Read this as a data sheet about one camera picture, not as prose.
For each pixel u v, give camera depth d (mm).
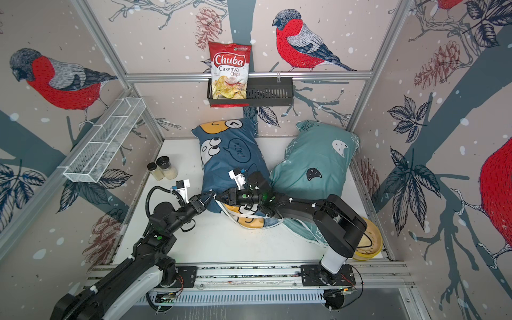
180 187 708
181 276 727
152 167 978
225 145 978
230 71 839
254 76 944
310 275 727
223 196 778
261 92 1067
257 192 648
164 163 956
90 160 714
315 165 878
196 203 679
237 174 744
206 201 722
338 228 454
